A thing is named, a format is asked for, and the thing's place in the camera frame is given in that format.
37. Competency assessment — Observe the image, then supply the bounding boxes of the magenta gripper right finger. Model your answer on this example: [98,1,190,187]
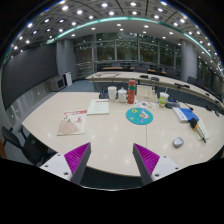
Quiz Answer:
[133,143,160,185]

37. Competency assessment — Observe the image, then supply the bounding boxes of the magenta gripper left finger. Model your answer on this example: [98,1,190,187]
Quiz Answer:
[64,143,91,185]

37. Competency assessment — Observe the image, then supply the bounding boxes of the grey computer mouse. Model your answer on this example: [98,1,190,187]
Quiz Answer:
[173,137,184,148]

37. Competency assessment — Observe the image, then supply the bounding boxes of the round teal mouse pad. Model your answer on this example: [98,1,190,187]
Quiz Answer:
[126,108,153,125]

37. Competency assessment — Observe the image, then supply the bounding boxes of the red and white magazine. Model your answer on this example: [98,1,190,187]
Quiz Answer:
[57,110,87,136]

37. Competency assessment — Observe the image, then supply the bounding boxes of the black office chair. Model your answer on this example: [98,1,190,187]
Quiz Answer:
[2,127,55,166]

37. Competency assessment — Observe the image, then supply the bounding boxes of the colourful leaflet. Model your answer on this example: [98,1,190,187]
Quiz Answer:
[134,100,157,111]

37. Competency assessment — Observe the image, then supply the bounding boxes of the white booklet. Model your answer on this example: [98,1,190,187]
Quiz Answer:
[87,99,109,115]

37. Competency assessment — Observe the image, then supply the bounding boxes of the blue notebook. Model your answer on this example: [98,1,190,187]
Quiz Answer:
[172,107,199,123]

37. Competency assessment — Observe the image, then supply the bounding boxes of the green and white cup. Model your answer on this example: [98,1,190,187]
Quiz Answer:
[159,92,169,108]

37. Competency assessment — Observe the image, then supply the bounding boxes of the white lidded jar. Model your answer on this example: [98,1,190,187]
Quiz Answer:
[118,88,127,103]

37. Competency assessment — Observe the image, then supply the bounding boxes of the grey cabinet box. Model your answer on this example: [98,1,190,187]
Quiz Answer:
[50,78,65,92]

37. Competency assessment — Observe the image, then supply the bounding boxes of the red and green bottle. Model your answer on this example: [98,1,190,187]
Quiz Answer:
[128,80,136,104]

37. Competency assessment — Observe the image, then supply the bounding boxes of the white air purifier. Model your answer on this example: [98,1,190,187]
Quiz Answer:
[63,72,72,86]

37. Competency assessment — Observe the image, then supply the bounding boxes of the yellow black handled tool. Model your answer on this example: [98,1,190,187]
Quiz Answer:
[190,118,206,141]

